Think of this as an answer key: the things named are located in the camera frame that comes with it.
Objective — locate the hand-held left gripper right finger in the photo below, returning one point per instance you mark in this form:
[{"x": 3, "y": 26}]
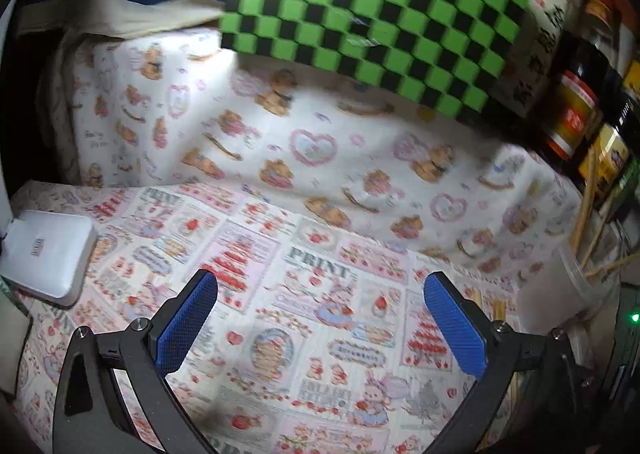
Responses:
[{"x": 455, "y": 329}]

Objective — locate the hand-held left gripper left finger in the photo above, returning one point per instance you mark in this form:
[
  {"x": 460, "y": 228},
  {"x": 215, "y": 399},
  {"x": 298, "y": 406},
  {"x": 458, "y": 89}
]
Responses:
[{"x": 187, "y": 324}]

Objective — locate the clear plastic cup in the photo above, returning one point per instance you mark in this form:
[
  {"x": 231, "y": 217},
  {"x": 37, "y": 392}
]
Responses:
[{"x": 580, "y": 294}]

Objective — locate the strawberry print cloth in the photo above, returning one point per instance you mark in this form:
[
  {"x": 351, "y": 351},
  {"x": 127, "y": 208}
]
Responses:
[{"x": 300, "y": 284}]

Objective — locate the white flat device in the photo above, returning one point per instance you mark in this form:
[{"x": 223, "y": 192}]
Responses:
[{"x": 45, "y": 254}]

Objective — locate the dark device green light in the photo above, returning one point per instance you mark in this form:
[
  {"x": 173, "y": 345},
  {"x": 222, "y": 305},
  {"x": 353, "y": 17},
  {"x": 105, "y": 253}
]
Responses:
[{"x": 627, "y": 334}]

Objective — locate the pale green cloth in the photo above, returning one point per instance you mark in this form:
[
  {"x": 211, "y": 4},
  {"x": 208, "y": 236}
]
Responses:
[{"x": 12, "y": 334}]

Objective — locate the dark jar yellow label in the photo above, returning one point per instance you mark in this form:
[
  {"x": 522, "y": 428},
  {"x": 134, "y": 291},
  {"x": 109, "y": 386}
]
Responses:
[{"x": 607, "y": 153}]

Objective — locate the bear print cloth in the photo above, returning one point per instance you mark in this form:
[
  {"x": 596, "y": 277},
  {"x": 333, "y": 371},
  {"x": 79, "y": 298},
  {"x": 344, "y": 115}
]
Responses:
[{"x": 300, "y": 108}]

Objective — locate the dark jar red label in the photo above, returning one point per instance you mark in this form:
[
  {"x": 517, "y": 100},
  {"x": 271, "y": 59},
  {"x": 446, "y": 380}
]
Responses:
[{"x": 570, "y": 113}]

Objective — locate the white jar black characters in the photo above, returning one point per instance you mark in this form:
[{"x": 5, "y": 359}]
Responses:
[{"x": 545, "y": 43}]

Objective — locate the cream cloth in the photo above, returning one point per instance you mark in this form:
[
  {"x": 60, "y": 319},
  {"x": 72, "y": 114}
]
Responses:
[{"x": 125, "y": 16}]

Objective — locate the dark jar orange lid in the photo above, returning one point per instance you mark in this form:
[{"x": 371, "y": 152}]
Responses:
[{"x": 600, "y": 13}]

